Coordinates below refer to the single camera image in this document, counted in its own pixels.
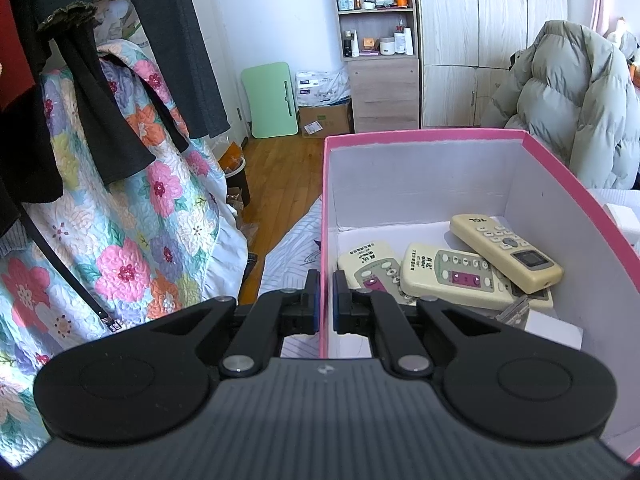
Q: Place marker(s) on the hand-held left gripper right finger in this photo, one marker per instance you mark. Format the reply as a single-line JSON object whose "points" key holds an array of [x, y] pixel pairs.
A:
{"points": [[336, 305]]}

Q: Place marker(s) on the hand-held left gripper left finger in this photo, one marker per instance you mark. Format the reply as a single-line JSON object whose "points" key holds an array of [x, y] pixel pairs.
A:
{"points": [[317, 305]]}

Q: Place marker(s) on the cream remote with purple button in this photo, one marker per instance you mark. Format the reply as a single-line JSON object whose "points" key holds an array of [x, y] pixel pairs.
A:
{"points": [[370, 262]]}

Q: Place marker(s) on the wide cream remote control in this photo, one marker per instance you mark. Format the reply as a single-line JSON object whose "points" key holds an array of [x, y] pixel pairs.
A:
{"points": [[445, 272]]}

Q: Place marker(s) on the pink cardboard box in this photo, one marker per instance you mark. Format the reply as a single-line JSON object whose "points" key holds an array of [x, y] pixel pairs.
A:
{"points": [[425, 185]]}

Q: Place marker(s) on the cream remote with grey screen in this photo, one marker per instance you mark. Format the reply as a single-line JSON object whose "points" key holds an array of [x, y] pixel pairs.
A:
{"points": [[505, 245]]}

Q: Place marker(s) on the cat print bedsheet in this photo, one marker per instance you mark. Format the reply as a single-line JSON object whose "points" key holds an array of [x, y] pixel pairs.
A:
{"points": [[295, 255]]}

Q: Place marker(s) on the small trash bin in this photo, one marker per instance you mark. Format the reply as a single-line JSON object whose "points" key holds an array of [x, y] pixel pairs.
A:
{"points": [[234, 180]]}

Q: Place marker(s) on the clear plastic piece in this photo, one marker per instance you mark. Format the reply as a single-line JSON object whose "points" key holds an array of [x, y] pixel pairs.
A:
{"points": [[512, 312]]}

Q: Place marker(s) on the brown cardboard box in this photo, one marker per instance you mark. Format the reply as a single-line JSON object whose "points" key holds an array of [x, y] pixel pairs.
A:
{"points": [[327, 121]]}

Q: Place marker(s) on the floral quilt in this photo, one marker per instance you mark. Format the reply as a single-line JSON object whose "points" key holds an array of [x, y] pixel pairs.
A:
{"points": [[125, 240]]}

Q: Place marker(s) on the green folding board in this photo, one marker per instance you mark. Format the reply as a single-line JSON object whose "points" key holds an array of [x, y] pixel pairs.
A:
{"points": [[267, 100]]}

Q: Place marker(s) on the white tissue pack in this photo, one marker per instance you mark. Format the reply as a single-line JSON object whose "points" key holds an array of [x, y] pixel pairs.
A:
{"points": [[320, 87]]}

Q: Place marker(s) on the wooden bookshelf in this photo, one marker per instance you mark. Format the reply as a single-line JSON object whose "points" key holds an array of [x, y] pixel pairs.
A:
{"points": [[382, 90]]}

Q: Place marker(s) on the small white box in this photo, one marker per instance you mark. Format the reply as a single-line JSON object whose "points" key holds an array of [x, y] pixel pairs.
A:
{"points": [[555, 332]]}

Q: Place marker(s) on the black belt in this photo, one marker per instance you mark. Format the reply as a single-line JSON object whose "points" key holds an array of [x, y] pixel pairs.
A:
{"points": [[60, 275]]}

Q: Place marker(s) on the black bottle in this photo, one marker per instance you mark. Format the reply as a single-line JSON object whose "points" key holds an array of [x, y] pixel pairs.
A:
{"points": [[348, 46]]}

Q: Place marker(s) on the white round jar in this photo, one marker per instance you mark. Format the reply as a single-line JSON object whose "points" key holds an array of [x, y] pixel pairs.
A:
{"points": [[386, 46]]}

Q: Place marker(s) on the white bottle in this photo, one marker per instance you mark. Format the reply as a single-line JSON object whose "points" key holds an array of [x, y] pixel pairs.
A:
{"points": [[402, 42]]}

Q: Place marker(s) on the dark grey hanging garment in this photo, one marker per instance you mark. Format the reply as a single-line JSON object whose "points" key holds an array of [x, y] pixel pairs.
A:
{"points": [[185, 45]]}

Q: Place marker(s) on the black hanging garment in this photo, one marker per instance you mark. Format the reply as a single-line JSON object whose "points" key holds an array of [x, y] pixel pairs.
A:
{"points": [[85, 110]]}

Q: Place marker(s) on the grey puffer jacket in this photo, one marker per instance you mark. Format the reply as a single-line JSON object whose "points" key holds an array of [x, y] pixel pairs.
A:
{"points": [[570, 105]]}

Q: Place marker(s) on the light wooden wardrobe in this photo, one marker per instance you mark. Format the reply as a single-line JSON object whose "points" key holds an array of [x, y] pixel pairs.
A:
{"points": [[495, 25]]}

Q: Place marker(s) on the plush toy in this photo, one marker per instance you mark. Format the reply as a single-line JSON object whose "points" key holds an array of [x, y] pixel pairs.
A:
{"points": [[625, 40]]}

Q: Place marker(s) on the red hanging garment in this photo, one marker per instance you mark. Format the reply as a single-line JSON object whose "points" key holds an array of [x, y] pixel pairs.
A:
{"points": [[15, 30]]}

